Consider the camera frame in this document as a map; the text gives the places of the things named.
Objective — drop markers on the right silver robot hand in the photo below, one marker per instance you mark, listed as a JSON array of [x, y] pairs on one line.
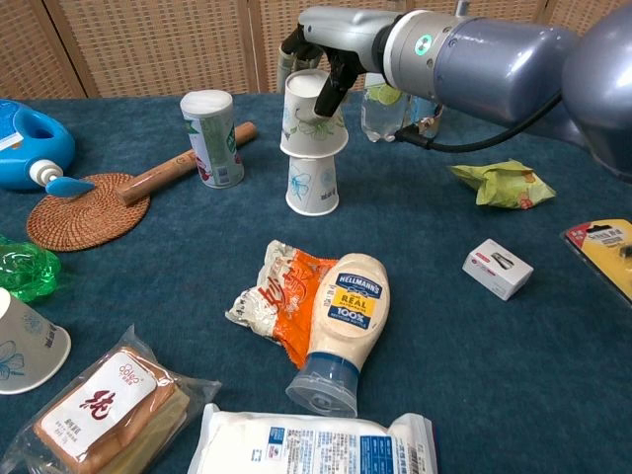
[[340, 29]]

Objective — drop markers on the white paper cup green flower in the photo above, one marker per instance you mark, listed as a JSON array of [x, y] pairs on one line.
[[306, 128]]

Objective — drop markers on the white paper cup blue flower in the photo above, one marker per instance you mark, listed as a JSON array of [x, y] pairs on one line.
[[24, 345], [312, 187]]

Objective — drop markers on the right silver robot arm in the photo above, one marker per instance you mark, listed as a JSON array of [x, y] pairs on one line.
[[494, 64]]

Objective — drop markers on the clear lime soda bottle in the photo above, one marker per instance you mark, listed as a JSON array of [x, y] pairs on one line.
[[380, 113]]

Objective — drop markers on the light blue drink can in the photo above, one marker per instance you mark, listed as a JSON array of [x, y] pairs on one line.
[[424, 113]]

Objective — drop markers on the white canister green label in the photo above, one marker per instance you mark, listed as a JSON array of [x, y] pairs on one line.
[[212, 143]]

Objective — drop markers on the green snack packet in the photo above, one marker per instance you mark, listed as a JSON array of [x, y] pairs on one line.
[[503, 185]]

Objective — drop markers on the wooden rolling stick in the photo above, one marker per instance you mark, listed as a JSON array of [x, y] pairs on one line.
[[163, 170]]

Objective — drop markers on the Hellmann's mayonnaise squeeze bottle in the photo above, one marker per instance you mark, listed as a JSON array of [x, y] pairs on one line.
[[350, 306]]

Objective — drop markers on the orange white snack bag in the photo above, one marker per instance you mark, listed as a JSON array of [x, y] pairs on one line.
[[281, 306]]

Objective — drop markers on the small white cardboard box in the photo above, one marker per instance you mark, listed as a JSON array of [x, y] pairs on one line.
[[496, 269]]

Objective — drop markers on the round woven rattan coaster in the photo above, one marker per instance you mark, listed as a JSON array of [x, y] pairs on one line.
[[84, 217]]

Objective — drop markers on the blue detergent pump bottle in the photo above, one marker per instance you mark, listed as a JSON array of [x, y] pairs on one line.
[[29, 143]]

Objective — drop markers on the yellow razor blister pack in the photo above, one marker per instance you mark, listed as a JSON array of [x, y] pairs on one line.
[[605, 257]]

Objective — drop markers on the green plastic soda bottle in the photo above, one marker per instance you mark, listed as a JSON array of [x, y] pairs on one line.
[[24, 269]]

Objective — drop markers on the white blue powder bag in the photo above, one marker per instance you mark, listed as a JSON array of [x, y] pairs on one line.
[[306, 444]]

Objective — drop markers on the bread in clear wrapper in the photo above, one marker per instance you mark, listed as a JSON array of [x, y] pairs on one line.
[[103, 410]]

